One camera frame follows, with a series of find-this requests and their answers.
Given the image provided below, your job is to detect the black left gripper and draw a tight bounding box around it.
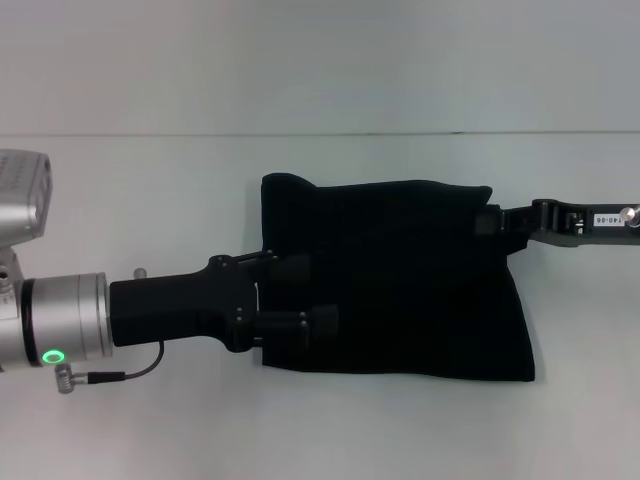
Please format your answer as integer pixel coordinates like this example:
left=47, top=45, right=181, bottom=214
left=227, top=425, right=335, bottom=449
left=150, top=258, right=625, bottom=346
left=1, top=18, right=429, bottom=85
left=108, top=249, right=342, bottom=355

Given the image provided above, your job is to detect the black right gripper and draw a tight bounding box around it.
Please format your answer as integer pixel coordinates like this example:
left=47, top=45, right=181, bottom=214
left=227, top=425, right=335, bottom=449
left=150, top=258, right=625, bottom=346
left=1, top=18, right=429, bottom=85
left=474, top=198, right=640, bottom=251

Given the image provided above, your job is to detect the black shirt with FREE print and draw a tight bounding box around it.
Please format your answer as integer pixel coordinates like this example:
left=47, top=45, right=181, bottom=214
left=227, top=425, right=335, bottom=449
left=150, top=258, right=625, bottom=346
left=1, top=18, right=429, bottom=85
left=259, top=172, right=537, bottom=386

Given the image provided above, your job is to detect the thin black cable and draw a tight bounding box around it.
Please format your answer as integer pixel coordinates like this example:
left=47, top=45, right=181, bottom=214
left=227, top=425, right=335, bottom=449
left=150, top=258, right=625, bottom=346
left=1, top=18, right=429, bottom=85
left=87, top=340, right=167, bottom=384

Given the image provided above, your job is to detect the silver cable plug left arm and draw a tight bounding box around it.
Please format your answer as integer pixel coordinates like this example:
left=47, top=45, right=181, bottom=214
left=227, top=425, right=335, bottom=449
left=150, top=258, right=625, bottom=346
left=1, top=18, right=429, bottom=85
left=53, top=363, right=92, bottom=396

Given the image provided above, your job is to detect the silver camera mount bracket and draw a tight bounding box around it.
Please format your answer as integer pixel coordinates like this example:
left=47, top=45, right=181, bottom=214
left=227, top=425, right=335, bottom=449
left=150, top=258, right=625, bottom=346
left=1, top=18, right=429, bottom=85
left=0, top=248, right=25, bottom=307

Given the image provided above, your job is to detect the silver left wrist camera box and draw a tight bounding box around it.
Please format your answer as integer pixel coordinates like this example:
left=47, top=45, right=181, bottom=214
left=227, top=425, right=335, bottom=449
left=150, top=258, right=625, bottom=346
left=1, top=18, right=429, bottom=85
left=0, top=148, right=54, bottom=249

